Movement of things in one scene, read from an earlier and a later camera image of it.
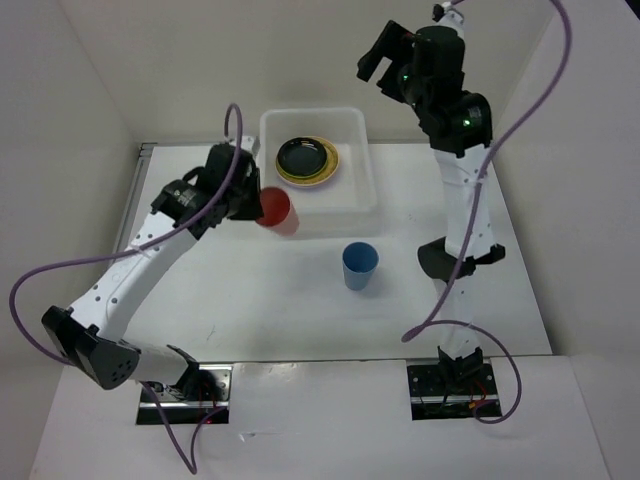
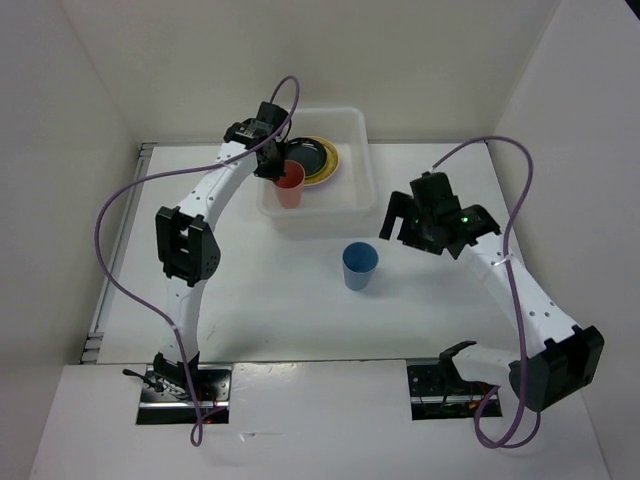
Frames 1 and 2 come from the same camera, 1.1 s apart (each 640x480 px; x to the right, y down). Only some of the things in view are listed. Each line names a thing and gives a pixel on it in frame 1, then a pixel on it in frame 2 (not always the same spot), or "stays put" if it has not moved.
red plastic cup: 279,214 -> 291,186
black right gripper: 392,43 -> 400,205
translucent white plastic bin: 345,208 stays put
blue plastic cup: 359,260 stays put
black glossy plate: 301,156 stays put
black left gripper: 254,211 -> 278,171
